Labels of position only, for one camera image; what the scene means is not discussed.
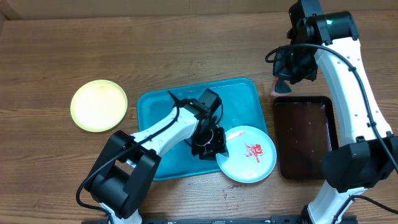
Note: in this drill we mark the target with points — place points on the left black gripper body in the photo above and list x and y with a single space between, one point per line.
209 143

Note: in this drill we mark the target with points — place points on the black water tray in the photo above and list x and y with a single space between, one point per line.
305 131

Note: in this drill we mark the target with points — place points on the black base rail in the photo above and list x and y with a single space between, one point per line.
276 219

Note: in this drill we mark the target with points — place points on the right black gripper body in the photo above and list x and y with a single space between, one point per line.
286 78

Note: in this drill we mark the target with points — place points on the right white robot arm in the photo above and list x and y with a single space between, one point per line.
329 43

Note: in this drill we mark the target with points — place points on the yellow plate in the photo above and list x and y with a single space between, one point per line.
98 106

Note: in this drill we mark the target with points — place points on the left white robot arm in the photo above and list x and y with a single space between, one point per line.
123 172

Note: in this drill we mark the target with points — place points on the light blue plate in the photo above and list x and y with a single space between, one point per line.
251 155

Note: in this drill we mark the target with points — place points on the teal plastic tray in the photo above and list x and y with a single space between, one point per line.
242 107

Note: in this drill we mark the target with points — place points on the orange and green sponge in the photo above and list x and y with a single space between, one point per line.
279 88

